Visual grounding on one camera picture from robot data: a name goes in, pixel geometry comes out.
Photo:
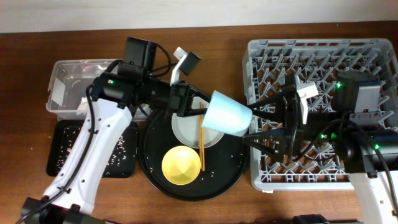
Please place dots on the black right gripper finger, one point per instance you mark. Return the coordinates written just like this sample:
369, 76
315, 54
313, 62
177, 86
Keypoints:
278, 100
272, 143

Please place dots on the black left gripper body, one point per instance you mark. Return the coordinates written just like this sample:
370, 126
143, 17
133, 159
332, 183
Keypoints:
161, 94

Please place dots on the black rectangular tray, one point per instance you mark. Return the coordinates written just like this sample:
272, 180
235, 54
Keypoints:
121, 155

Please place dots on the wooden chopstick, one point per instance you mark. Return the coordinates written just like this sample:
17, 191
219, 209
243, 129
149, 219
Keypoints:
201, 143
204, 150

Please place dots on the white tissue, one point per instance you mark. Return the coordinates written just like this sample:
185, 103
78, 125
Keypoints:
83, 106

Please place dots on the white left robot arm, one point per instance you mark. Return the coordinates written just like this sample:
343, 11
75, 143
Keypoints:
112, 101

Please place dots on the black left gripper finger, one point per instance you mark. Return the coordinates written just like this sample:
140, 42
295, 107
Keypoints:
186, 112
194, 91

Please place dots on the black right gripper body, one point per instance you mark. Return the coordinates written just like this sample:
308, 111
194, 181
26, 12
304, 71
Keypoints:
297, 132

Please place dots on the right wooden chopstick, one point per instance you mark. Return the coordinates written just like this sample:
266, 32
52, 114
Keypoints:
204, 150

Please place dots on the round black serving tray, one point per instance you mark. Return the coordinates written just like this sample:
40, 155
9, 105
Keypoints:
225, 162

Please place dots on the clear plastic waste bin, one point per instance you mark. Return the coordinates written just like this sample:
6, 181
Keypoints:
67, 85

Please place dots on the left wooden chopstick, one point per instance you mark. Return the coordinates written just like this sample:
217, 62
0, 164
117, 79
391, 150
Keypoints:
201, 143

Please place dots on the yellow bowl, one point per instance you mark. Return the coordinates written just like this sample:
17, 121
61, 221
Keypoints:
181, 165

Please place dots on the light blue plastic cup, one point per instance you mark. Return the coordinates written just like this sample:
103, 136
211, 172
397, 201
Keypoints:
227, 116

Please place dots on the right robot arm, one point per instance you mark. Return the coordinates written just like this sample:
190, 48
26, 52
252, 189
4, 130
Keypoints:
368, 152

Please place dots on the grey dishwasher rack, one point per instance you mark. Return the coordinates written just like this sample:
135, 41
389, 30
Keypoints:
265, 64

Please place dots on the grey round plate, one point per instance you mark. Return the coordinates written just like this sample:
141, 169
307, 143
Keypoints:
186, 130

